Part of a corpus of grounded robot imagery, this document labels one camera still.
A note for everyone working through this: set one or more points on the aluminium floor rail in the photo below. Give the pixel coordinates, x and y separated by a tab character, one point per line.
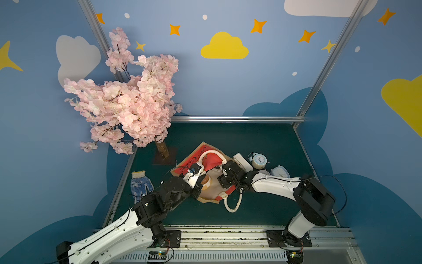
117	173
313	170

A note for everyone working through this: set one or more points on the aluminium back frame rail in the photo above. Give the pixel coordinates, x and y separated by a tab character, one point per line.
237	119

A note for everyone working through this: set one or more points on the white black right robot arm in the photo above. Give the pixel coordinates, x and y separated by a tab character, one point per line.
314	200

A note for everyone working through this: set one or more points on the aluminium left corner post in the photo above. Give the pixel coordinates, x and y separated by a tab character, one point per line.
95	25

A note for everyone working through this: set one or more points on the small circuit board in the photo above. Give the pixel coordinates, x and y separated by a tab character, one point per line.
294	257
157	256

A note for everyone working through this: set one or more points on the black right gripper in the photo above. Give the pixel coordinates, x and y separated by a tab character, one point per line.
226	175

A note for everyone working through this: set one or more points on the right small circuit board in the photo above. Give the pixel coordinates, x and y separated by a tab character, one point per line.
294	257

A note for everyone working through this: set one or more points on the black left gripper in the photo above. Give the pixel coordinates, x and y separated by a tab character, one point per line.
196	181

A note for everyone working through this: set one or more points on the pink cherry blossom tree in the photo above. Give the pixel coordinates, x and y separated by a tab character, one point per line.
128	114

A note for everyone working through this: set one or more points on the left small circuit board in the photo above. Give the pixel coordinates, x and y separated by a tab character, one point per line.
157	256

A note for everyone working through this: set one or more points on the aluminium right floor rail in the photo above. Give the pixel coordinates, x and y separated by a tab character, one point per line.
313	170

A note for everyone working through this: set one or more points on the light blue square alarm clock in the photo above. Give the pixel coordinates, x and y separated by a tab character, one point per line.
280	171

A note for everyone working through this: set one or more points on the aluminium right corner post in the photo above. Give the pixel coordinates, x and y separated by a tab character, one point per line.
334	55

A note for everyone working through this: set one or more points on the metal base rail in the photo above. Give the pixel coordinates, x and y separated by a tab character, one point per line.
249	245

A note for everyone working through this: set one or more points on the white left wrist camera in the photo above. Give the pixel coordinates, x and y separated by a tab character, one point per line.
194	172

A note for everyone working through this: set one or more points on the aluminium corner post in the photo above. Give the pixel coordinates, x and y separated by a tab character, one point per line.
95	25
334	55

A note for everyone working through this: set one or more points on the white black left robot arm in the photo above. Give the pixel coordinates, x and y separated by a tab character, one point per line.
140	227

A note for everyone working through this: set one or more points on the white rectangular digital clock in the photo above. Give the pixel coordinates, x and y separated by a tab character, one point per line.
242	163

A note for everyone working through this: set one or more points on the beige red canvas tote bag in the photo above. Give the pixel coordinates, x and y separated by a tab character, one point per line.
212	159

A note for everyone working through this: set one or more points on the blue white work glove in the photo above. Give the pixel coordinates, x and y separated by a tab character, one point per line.
140	185

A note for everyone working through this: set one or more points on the white round alarm clock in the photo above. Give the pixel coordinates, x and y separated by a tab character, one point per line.
258	161

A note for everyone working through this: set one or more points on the aluminium left floor rail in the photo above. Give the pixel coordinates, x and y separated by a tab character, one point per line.
117	173

